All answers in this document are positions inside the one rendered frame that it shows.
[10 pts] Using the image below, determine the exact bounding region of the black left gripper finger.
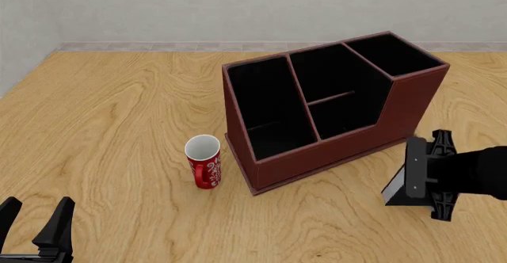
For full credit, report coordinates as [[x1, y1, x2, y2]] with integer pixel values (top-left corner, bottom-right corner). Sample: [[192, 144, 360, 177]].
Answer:
[[31, 196, 76, 254], [0, 196, 24, 242]]

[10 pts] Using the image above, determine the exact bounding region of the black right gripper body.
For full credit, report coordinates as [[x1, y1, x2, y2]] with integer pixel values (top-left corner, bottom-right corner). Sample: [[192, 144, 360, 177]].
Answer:
[[425, 128, 460, 223]]

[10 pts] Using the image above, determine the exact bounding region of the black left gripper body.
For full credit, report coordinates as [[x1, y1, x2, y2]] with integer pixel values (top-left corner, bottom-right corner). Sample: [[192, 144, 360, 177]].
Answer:
[[0, 248, 75, 263]]

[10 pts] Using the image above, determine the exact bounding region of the red-brown desk caddy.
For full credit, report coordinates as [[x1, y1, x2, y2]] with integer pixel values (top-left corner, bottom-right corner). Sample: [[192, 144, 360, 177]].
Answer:
[[221, 30, 452, 197]]

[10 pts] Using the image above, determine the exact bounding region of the small flat plate on stalk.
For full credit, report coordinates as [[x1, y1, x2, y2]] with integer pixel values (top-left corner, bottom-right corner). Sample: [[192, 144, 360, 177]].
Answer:
[[403, 135, 430, 199]]

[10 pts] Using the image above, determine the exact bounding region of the red mug with white pattern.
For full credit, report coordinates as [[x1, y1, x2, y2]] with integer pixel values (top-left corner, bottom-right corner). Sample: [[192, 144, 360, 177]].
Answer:
[[184, 134, 223, 189]]

